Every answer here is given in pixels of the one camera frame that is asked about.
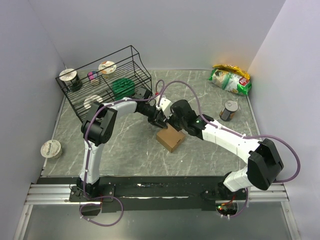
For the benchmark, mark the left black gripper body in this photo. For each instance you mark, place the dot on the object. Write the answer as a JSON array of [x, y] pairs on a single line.
[[152, 115]]

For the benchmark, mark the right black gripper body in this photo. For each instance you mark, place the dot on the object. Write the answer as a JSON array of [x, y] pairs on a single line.
[[177, 124]]

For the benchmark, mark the brown cardboard express box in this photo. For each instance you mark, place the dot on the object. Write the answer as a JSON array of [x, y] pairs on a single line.
[[170, 138]]

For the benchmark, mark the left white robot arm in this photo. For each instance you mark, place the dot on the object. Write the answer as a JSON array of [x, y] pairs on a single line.
[[98, 126]]

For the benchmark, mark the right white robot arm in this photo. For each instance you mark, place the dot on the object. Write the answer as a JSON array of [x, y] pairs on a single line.
[[262, 159]]

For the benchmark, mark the green lidded cup noodle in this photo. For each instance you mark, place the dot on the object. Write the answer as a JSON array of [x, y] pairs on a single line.
[[123, 87]]

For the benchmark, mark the dark metal can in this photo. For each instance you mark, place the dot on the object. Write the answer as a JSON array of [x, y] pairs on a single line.
[[230, 108]]

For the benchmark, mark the white Chobani yogurt cup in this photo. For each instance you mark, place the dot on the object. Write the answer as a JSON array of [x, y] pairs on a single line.
[[107, 69]]

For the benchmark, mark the white toilet paper roll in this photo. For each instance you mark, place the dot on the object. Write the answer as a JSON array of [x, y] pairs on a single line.
[[90, 100]]

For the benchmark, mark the green chips bag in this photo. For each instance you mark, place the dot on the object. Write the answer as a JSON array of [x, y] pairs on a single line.
[[230, 82]]

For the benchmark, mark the small rubiks cube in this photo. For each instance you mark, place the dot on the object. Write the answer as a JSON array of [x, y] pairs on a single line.
[[93, 77]]

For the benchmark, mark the black yogurt cup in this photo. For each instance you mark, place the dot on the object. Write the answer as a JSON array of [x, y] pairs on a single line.
[[70, 80]]

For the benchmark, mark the white yogurt cup on table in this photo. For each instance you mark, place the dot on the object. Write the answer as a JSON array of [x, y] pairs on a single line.
[[51, 149]]

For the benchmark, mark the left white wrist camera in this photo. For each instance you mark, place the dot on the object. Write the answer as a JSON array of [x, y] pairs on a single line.
[[156, 102]]

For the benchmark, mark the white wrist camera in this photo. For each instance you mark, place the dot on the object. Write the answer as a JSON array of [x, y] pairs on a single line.
[[156, 102], [165, 105]]

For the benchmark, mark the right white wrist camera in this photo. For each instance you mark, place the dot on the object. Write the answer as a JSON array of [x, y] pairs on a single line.
[[165, 105]]

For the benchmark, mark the black wire rack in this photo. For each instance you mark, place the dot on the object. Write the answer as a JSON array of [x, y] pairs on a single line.
[[129, 65]]

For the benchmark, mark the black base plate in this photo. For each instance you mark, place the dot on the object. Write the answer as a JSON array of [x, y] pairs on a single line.
[[147, 193]]

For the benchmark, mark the aluminium rail frame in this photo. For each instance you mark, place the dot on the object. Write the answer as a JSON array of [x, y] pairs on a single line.
[[59, 194]]

